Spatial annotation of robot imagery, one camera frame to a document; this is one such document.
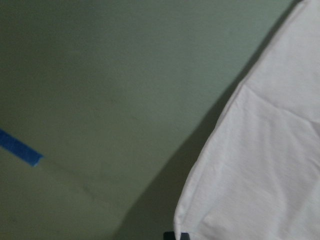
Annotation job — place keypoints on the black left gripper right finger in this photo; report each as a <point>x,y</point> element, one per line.
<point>184,236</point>

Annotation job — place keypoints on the pink Snoopy t-shirt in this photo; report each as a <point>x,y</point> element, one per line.
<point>258,175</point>

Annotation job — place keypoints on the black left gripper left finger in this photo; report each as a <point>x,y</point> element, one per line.
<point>169,235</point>

